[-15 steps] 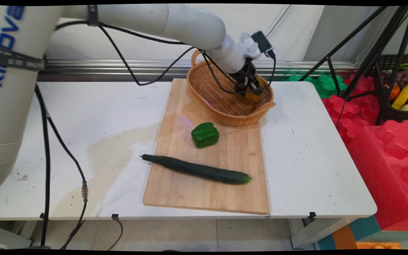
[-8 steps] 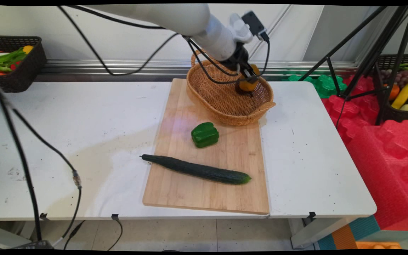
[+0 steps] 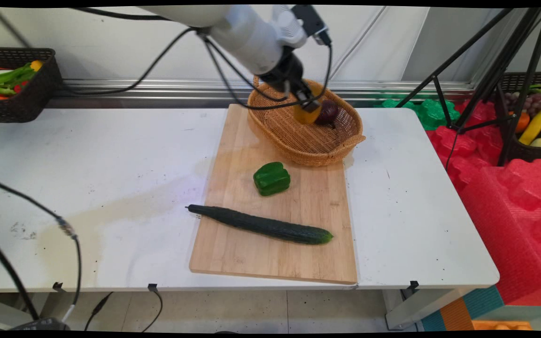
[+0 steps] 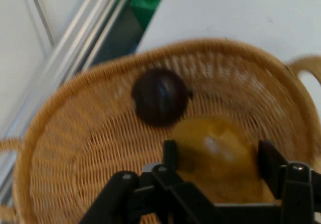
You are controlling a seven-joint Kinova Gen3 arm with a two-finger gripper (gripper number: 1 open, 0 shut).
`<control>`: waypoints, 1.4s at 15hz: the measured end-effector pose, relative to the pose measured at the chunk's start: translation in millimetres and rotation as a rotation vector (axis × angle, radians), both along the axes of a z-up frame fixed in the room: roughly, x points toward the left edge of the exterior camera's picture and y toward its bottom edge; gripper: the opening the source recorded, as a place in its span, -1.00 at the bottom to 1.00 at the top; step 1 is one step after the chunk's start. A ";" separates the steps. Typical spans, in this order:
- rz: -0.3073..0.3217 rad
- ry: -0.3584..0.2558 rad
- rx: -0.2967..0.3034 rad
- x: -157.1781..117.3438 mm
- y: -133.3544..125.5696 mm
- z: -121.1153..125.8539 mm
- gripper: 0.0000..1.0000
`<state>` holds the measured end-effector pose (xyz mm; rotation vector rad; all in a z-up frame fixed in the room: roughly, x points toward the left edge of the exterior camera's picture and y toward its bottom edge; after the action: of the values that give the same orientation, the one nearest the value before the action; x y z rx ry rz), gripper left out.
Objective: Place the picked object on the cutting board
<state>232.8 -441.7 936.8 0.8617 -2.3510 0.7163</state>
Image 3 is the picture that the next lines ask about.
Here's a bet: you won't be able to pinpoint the purple toy grapes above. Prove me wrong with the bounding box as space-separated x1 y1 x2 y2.
505 92 541 118

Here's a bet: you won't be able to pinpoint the red foam mat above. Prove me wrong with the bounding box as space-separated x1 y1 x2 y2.
426 99 507 194
458 158 541 307

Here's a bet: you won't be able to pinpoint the dark purple toy fruit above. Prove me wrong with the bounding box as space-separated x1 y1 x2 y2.
315 99 340 127

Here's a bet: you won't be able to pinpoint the orange flat object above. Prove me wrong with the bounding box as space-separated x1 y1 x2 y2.
471 320 533 331

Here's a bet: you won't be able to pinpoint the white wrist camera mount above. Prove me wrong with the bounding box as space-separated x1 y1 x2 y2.
271 5 308 49

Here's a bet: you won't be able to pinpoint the dark green cucumber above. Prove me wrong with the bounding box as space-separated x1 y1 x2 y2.
186 204 334 246

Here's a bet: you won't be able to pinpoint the black basket with fruit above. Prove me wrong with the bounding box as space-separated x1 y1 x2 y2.
496 71 541 165

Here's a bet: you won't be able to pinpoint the woven wicker basket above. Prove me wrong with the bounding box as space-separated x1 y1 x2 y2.
247 75 367 168

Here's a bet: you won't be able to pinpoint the black basket with vegetables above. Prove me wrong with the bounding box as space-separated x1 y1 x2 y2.
0 47 64 124

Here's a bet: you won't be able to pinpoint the green foam mat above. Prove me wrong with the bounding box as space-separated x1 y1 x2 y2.
374 97 462 131

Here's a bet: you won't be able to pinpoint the black cable with silver plug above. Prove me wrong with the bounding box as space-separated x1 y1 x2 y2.
62 7 294 103

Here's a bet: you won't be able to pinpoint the black tripod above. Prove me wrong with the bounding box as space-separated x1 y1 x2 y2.
395 7 541 168

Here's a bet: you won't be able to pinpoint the white table leg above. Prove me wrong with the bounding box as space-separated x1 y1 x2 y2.
383 286 469 330

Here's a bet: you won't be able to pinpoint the aluminium wall rail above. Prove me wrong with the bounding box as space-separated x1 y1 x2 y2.
47 78 476 109

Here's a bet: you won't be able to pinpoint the yellow toy banana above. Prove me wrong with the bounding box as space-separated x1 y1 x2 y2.
518 108 541 146

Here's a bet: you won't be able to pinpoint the thick black cable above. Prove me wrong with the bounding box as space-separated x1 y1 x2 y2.
0 229 42 323

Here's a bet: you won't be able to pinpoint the bamboo cutting board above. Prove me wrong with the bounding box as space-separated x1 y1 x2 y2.
189 104 359 285

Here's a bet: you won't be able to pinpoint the black cable with metal connector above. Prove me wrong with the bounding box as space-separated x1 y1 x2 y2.
0 175 83 325

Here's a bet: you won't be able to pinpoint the green toy bell pepper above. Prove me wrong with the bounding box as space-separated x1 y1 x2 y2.
253 161 292 197

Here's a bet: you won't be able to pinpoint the black camera cable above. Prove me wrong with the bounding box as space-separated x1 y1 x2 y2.
199 28 335 111

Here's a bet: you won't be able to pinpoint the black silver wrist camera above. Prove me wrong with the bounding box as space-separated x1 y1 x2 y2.
291 5 332 47

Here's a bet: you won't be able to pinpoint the teal and orange mat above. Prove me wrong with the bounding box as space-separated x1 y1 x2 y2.
421 285 506 332

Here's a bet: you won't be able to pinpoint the green toy vegetable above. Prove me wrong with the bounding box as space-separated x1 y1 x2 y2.
0 63 35 97

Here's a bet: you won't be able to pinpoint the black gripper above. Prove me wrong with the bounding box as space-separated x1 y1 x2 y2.
258 51 324 113

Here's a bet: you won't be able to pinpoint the yellow orange toy fruit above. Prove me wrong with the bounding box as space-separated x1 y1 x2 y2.
294 101 323 125

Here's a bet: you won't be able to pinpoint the black cable under table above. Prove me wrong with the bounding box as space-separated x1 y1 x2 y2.
141 287 163 332
84 292 114 332

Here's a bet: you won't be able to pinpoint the grey table frame leg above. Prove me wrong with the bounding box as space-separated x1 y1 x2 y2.
0 292 64 331

